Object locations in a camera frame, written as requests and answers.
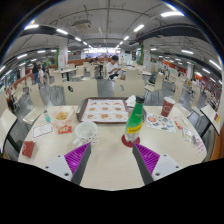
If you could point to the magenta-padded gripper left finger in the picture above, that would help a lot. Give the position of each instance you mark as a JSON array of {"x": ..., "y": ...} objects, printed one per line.
[{"x": 77, "y": 158}]

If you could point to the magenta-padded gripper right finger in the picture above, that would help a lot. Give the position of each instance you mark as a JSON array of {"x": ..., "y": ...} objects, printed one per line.
[{"x": 146, "y": 158}]

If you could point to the green drink bottle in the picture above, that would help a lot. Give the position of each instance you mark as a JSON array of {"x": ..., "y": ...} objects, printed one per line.
[{"x": 134, "y": 121}]

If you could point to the flat round red coaster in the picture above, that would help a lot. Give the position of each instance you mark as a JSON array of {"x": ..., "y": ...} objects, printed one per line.
[{"x": 128, "y": 144}]

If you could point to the white polka-dot mug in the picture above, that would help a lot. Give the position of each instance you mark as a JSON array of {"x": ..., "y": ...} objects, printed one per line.
[{"x": 87, "y": 131}]

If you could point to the small red sauce packet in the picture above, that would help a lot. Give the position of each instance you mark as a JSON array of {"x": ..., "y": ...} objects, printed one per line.
[{"x": 65, "y": 129}]

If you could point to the colourful printed paper flyer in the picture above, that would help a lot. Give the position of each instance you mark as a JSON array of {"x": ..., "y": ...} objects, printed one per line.
[{"x": 160, "y": 122}]

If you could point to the white paper card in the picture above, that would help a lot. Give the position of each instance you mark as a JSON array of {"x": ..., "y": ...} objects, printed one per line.
[{"x": 42, "y": 130}]

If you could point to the clear plastic wrapper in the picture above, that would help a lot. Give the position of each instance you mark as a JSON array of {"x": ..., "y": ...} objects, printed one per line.
[{"x": 189, "y": 134}]

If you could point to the red paper carton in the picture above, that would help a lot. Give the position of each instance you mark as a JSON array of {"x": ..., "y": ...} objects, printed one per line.
[{"x": 28, "y": 149}]

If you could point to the small clear sanitizer bottle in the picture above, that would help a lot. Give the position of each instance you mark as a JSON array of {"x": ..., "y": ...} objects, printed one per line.
[{"x": 47, "y": 117}]

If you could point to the red paper cup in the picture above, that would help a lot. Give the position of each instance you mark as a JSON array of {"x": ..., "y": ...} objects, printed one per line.
[{"x": 167, "y": 106}]

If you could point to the crumpled white napkin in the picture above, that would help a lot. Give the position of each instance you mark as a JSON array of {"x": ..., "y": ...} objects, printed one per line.
[{"x": 130, "y": 101}]

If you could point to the beige chair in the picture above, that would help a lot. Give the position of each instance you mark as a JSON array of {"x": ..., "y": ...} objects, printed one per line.
[
  {"x": 81, "y": 90},
  {"x": 131, "y": 87},
  {"x": 36, "y": 100}
]

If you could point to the far beige chairs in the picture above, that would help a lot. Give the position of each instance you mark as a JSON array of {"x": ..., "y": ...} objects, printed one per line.
[{"x": 156, "y": 83}]

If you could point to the person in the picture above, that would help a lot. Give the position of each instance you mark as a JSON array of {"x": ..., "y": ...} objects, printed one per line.
[
  {"x": 41, "y": 75},
  {"x": 112, "y": 68},
  {"x": 35, "y": 71}
]

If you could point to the ceiling air conditioner unit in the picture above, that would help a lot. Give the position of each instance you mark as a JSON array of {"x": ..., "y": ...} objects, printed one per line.
[{"x": 81, "y": 24}]

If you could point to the ceiling lights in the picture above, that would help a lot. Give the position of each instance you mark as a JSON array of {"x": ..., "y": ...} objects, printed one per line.
[{"x": 31, "y": 26}]

